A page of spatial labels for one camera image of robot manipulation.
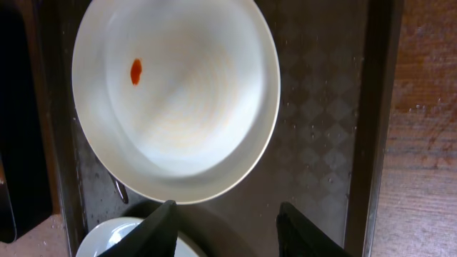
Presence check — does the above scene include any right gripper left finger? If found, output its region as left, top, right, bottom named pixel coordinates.
left=99, top=200, right=179, bottom=257

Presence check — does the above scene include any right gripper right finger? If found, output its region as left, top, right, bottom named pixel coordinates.
left=276, top=202, right=351, bottom=257

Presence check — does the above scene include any pale blue plate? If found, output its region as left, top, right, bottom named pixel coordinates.
left=76, top=217, right=206, bottom=257

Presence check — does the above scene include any white plate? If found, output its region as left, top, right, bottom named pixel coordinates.
left=71, top=0, right=281, bottom=204

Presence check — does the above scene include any black rectangular tray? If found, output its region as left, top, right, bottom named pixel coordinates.
left=1, top=1, right=53, bottom=243

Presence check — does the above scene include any brown serving tray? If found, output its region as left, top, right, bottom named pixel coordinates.
left=34, top=1, right=404, bottom=256

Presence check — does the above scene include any red sauce stain right plate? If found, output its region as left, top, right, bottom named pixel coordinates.
left=130, top=59, right=142, bottom=86

